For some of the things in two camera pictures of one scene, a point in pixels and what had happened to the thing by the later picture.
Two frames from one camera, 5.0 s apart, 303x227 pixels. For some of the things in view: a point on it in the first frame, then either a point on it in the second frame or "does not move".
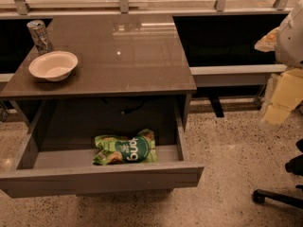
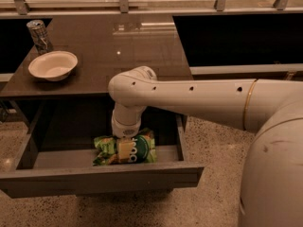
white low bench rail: [241, 76] does not move
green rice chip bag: [140, 147] does not move
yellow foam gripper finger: [288, 93] -> [126, 122]
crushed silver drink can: [38, 29] does not move
